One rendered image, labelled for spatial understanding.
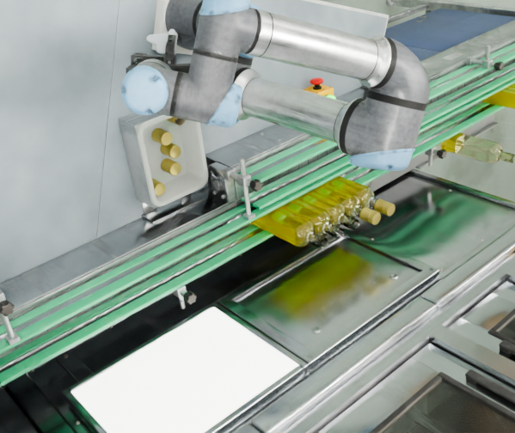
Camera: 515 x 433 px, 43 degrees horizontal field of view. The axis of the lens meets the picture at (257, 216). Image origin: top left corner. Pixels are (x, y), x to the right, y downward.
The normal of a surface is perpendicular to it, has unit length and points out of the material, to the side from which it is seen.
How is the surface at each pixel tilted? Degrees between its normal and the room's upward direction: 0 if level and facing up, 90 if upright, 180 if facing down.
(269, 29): 20
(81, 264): 90
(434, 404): 90
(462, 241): 91
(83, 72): 0
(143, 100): 39
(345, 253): 90
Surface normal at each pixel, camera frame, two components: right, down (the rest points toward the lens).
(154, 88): 0.03, 0.33
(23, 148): 0.65, 0.32
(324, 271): -0.11, -0.86
